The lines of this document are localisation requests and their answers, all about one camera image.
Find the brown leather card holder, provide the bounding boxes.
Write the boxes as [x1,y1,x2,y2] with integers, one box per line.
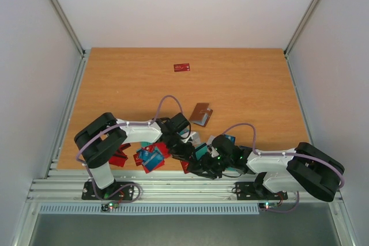
[189,103,213,127]

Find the blue card lower pile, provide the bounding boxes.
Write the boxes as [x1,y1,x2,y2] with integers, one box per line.
[140,150,164,173]

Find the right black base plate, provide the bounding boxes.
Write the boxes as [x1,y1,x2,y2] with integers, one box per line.
[232,181,288,200]

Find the red card black stripe centre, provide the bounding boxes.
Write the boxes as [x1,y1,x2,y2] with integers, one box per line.
[155,142,171,158]

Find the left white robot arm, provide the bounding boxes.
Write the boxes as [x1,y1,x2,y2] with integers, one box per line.
[74,112,195,200]

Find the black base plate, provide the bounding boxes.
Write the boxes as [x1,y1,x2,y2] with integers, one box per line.
[232,181,288,200]
[81,181,134,201]

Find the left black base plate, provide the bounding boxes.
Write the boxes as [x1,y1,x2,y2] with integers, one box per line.
[81,181,134,201]

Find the slotted grey cable duct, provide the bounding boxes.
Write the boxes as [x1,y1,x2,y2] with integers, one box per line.
[39,203,259,215]

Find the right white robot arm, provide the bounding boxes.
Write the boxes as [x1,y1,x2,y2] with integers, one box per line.
[188,135,345,202]

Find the white card centre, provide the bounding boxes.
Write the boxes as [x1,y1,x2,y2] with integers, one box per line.
[189,131,201,145]

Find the teal card black stripe right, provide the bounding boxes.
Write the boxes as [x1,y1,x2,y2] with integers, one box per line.
[194,143,208,161]

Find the red card black stripe left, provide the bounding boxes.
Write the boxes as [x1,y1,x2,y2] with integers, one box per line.
[108,150,128,168]

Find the teal card black stripe centre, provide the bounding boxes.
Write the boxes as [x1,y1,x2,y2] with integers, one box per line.
[179,130,191,140]

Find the teal card black stripe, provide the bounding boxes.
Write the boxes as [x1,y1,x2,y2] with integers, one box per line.
[194,143,208,161]
[179,130,191,140]

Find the red card black stripe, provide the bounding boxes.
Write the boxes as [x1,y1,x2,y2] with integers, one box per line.
[108,150,128,168]
[155,142,171,158]

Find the lone red card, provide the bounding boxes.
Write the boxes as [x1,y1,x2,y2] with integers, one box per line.
[174,63,190,72]

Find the blue card right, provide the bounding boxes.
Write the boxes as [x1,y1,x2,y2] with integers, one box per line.
[225,134,236,144]

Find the red card upper left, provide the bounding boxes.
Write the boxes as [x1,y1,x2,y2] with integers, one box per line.
[119,143,131,152]

